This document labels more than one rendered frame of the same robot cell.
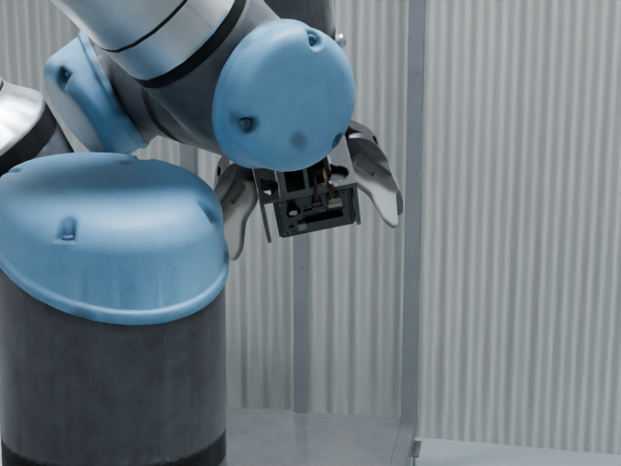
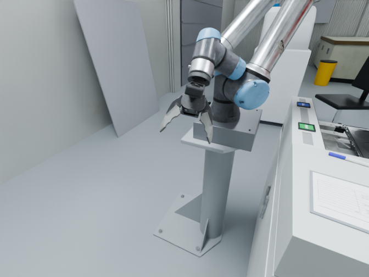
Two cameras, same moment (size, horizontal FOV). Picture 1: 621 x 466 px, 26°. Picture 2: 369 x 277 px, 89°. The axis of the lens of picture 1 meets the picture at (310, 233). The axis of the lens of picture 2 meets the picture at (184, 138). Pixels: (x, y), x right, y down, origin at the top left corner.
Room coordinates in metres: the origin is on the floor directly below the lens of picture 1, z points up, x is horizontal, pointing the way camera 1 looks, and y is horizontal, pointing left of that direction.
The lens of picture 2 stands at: (1.52, 0.11, 1.29)
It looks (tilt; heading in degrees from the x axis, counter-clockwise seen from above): 31 degrees down; 193
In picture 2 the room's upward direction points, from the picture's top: straight up
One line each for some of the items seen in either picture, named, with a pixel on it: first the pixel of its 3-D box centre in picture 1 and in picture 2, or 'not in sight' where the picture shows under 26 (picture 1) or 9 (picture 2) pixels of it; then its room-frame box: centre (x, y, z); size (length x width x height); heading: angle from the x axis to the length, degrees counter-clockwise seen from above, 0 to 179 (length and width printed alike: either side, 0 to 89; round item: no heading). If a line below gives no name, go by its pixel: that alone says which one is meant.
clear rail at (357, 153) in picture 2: not in sight; (353, 145); (0.78, 0.60, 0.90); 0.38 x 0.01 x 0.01; 167
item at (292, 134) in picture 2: not in sight; (299, 129); (0.68, 0.44, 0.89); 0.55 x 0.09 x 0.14; 167
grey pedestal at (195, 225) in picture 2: not in sight; (199, 184); (0.63, 0.00, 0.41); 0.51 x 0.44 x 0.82; 78
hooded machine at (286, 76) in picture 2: not in sight; (276, 68); (-1.62, 0.76, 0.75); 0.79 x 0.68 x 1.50; 167
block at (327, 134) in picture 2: not in sight; (325, 134); (0.71, 0.53, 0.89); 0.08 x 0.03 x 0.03; 77
